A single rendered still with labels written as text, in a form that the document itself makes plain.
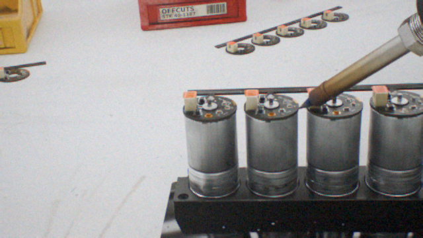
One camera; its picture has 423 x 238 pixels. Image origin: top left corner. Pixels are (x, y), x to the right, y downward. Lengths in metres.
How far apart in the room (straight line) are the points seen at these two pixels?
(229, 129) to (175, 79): 0.20
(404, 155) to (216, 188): 0.08
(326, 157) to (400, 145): 0.03
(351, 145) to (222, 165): 0.06
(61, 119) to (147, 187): 0.11
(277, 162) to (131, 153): 0.12
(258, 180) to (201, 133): 0.04
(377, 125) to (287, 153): 0.04
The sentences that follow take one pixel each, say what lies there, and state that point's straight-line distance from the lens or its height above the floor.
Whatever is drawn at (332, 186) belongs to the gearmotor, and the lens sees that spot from 0.29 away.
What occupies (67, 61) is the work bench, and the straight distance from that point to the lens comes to 0.54.
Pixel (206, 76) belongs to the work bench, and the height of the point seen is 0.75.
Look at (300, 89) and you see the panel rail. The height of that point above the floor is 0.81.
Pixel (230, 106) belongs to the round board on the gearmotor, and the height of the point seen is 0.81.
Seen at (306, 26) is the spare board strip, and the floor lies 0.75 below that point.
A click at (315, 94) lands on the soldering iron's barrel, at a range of 0.27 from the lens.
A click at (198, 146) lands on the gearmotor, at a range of 0.28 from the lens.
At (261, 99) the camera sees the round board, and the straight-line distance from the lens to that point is 0.29.
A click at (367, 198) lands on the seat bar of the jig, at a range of 0.30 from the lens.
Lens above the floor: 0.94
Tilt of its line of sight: 27 degrees down
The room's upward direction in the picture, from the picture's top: 4 degrees counter-clockwise
